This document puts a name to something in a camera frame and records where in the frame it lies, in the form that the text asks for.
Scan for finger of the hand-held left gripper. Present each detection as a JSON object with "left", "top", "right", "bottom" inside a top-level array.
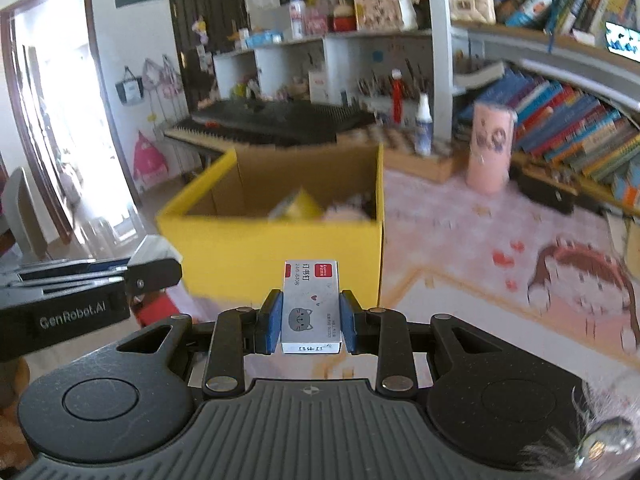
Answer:
[
  {"left": 10, "top": 257, "right": 183, "bottom": 297},
  {"left": 15, "top": 259, "right": 131, "bottom": 277}
]

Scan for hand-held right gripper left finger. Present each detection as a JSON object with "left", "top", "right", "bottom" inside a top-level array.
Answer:
[{"left": 116, "top": 289, "right": 285, "bottom": 393}]

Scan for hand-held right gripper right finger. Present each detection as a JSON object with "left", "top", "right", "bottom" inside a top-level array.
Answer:
[{"left": 339, "top": 289, "right": 506, "bottom": 393}]

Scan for white staple box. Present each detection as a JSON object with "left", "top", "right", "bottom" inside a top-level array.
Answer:
[{"left": 281, "top": 260, "right": 345, "bottom": 356}]

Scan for yellow cardboard box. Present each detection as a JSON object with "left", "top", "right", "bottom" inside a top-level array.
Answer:
[{"left": 156, "top": 144, "right": 386, "bottom": 311}]

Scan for pink plush pig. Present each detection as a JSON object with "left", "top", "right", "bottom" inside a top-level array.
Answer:
[{"left": 322, "top": 192, "right": 376, "bottom": 222}]

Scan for grey chair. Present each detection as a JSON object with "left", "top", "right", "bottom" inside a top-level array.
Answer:
[{"left": 0, "top": 167, "right": 51, "bottom": 261}]

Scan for pink bag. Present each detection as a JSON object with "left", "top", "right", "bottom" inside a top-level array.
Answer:
[{"left": 132, "top": 130, "right": 170, "bottom": 192}]

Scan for printed desk mat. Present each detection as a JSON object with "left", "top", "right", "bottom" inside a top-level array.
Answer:
[{"left": 320, "top": 262, "right": 640, "bottom": 401}]

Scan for wooden chessboard box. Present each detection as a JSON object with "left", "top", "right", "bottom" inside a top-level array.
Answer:
[{"left": 345, "top": 127, "right": 468, "bottom": 183}]

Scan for dark hanging tote bag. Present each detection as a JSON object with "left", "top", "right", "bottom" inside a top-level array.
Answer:
[{"left": 116, "top": 66, "right": 146, "bottom": 106}]

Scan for pink hanging bags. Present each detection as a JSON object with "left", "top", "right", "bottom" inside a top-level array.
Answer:
[{"left": 142, "top": 57, "right": 183, "bottom": 100}]

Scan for black electronic keyboard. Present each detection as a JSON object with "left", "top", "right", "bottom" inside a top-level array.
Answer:
[{"left": 164, "top": 99, "right": 376, "bottom": 171}]

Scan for white spray bottle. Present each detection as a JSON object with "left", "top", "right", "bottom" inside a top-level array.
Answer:
[{"left": 414, "top": 92, "right": 433, "bottom": 157}]

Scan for pink cylindrical container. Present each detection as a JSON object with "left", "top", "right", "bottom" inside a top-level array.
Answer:
[{"left": 465, "top": 101, "right": 518, "bottom": 193}]

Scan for red tube bottle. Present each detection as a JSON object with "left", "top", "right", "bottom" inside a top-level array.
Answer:
[{"left": 390, "top": 69, "right": 405, "bottom": 123}]

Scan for pen holder with brushes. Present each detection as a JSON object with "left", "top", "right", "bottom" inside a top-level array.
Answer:
[{"left": 357, "top": 72, "right": 426, "bottom": 111}]

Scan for white box red label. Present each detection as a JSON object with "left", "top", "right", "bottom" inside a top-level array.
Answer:
[{"left": 308, "top": 70, "right": 331, "bottom": 103}]

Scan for black wooden box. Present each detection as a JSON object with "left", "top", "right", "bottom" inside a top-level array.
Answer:
[{"left": 517, "top": 165, "right": 576, "bottom": 216}]

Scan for dark door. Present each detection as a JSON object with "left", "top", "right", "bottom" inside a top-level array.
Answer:
[{"left": 166, "top": 0, "right": 251, "bottom": 111}]

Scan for blue tissue pack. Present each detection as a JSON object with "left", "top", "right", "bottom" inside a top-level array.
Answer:
[{"left": 244, "top": 30, "right": 284, "bottom": 47}]

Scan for white bookshelf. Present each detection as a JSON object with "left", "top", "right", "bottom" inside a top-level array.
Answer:
[{"left": 212, "top": 0, "right": 640, "bottom": 201}]

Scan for grey fuzzy charm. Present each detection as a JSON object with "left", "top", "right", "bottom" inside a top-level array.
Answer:
[{"left": 520, "top": 385, "right": 640, "bottom": 473}]

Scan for white bottle blue cap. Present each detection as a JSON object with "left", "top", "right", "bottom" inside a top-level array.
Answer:
[{"left": 289, "top": 0, "right": 307, "bottom": 41}]

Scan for red pot toy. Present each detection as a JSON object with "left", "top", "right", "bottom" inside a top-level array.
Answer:
[{"left": 331, "top": 0, "right": 357, "bottom": 32}]

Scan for row of leaning books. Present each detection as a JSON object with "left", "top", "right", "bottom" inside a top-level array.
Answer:
[{"left": 457, "top": 67, "right": 640, "bottom": 201}]

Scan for brown door frame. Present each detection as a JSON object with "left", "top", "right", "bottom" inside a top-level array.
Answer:
[{"left": 0, "top": 0, "right": 146, "bottom": 246}]

